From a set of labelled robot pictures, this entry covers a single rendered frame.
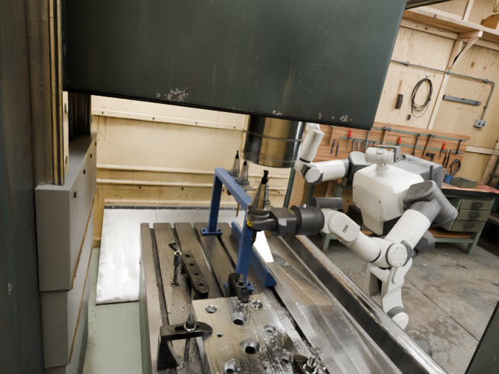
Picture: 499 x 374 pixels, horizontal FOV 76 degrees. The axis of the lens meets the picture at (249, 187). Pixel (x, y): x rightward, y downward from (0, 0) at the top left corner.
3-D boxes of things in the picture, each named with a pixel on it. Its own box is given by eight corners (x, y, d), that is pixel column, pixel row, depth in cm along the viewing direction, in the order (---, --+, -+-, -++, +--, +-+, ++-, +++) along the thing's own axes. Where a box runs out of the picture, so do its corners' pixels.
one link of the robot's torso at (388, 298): (385, 306, 178) (390, 234, 160) (409, 329, 162) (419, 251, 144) (361, 315, 173) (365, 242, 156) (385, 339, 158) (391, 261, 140)
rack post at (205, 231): (220, 229, 160) (227, 173, 151) (222, 234, 155) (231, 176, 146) (200, 230, 156) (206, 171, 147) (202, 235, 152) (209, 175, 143)
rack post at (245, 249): (249, 282, 121) (262, 210, 112) (254, 291, 117) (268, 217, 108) (223, 284, 118) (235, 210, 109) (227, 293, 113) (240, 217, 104)
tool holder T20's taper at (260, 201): (248, 203, 88) (252, 179, 86) (261, 202, 91) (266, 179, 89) (257, 209, 85) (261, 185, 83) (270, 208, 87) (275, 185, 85)
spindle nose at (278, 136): (226, 151, 86) (232, 106, 82) (274, 153, 95) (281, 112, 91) (259, 169, 73) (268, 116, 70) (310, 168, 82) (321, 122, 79)
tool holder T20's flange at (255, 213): (242, 210, 89) (243, 202, 89) (260, 208, 93) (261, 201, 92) (255, 220, 85) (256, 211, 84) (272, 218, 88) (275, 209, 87)
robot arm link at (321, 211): (294, 229, 101) (324, 228, 105) (312, 238, 91) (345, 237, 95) (297, 194, 100) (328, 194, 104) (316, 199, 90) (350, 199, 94)
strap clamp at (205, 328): (206, 352, 87) (212, 306, 83) (209, 362, 84) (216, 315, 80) (156, 360, 82) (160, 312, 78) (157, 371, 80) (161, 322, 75)
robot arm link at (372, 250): (333, 242, 106) (369, 269, 113) (355, 249, 97) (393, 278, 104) (348, 215, 108) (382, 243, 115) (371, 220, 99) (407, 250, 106)
